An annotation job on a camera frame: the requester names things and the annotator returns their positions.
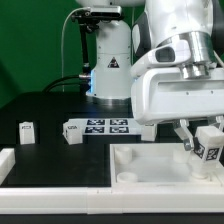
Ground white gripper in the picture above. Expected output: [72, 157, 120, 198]
[131, 68, 224, 151]

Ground white square tabletop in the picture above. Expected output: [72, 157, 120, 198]
[110, 143, 224, 192]

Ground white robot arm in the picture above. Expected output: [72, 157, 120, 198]
[76, 0, 224, 150]

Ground AprilTag base sheet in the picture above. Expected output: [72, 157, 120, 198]
[68, 118, 141, 135]

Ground white U-shaped obstacle fence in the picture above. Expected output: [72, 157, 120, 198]
[0, 148, 224, 214]

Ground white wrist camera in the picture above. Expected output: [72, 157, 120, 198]
[130, 40, 191, 77]

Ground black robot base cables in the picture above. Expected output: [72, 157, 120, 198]
[42, 74, 92, 93]

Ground black camera on stand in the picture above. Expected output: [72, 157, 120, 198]
[71, 5, 123, 74]

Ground white camera cable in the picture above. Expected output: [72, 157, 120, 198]
[60, 7, 91, 93]

